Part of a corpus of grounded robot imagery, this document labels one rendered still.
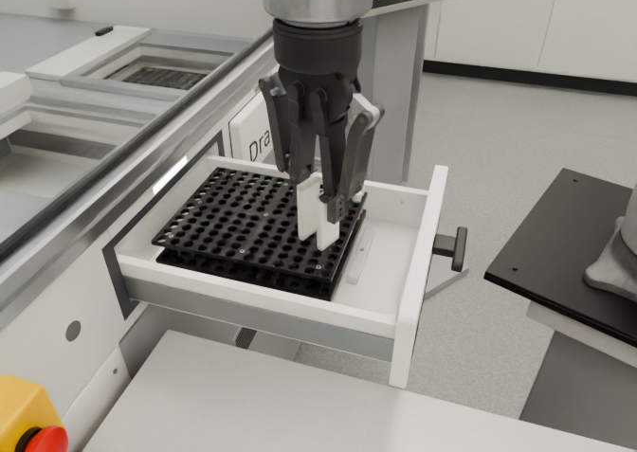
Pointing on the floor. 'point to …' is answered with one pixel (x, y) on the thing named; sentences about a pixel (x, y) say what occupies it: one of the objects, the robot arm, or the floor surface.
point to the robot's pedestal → (584, 383)
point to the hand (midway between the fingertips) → (318, 212)
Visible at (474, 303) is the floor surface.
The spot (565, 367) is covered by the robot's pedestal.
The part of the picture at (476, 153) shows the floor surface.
